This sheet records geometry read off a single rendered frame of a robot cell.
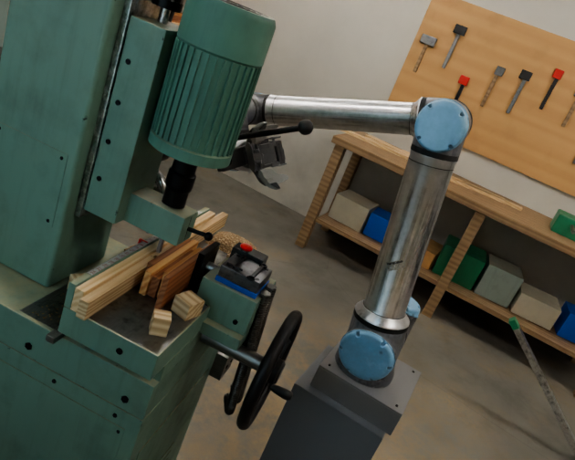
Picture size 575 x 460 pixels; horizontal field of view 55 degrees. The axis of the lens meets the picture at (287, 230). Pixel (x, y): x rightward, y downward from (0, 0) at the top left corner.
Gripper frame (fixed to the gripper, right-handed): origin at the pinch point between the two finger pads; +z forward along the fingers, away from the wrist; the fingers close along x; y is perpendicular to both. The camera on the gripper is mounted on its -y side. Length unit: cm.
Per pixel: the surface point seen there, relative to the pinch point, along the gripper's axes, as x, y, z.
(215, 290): 25.2, -19.7, 2.7
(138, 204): 3.8, -30.1, -4.9
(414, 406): 147, 86, -100
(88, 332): 23, -47, 10
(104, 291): 16.9, -41.9, 8.3
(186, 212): 7.6, -20.9, -1.7
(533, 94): 17, 261, -175
